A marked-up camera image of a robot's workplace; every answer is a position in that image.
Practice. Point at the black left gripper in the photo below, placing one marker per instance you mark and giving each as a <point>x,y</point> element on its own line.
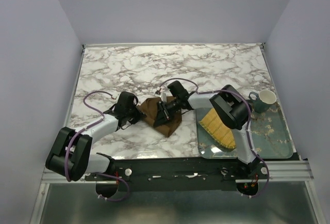
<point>139,115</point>

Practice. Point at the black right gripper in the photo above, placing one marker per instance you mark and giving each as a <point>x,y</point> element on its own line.
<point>163,114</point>

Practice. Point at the brown cloth napkin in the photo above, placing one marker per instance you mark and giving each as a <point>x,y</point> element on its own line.
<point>149,108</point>

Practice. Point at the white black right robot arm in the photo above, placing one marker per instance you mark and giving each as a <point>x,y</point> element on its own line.
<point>232,109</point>

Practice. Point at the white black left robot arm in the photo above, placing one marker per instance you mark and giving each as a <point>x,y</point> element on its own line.
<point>70,155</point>

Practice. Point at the teal mug white inside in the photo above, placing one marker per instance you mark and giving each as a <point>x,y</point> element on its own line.
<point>262,100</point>

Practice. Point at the yellow bamboo mat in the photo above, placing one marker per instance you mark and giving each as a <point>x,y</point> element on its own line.
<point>214,126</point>

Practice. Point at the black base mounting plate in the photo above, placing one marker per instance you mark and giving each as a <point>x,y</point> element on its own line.
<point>212,183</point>

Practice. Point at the teal floral metal tray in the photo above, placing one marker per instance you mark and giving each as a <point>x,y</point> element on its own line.
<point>269,133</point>

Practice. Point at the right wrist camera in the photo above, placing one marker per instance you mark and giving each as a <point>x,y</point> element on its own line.
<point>162,95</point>

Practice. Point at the aluminium frame rail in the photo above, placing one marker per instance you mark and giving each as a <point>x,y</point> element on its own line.
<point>199,168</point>

